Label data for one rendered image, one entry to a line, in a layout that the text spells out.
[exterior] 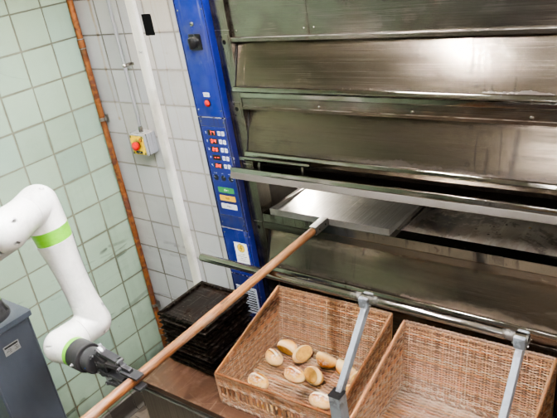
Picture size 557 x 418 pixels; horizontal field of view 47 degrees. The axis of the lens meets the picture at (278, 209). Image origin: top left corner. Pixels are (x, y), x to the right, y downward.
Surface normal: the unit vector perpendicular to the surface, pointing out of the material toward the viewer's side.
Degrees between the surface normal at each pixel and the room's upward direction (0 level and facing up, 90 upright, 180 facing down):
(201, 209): 90
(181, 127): 90
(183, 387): 0
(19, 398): 90
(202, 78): 90
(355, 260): 70
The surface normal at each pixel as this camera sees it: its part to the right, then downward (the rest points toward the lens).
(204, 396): -0.15, -0.90
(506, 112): -0.59, 0.42
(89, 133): 0.80, 0.13
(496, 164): -0.61, 0.08
